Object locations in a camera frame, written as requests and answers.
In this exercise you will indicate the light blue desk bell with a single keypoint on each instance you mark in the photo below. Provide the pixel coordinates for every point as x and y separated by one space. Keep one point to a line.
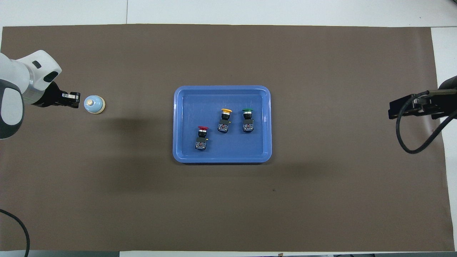
94 104

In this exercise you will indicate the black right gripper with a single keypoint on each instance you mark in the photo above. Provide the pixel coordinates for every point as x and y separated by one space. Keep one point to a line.
421 109

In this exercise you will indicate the brown table mat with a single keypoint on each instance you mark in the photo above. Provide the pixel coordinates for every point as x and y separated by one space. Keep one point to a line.
321 196

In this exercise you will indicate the yellow push button switch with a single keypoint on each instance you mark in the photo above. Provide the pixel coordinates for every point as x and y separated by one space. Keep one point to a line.
224 121

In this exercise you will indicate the green push button switch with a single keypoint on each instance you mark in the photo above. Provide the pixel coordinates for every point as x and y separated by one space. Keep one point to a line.
247 121

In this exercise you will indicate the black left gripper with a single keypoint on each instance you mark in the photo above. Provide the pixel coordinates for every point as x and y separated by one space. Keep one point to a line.
48 96

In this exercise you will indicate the blue plastic tray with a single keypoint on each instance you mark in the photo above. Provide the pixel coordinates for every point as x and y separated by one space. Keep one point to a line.
250 150

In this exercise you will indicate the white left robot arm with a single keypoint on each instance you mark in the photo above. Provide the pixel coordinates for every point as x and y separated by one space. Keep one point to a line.
14 89

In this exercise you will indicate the red push button switch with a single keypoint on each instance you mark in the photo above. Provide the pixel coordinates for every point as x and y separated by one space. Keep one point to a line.
201 137

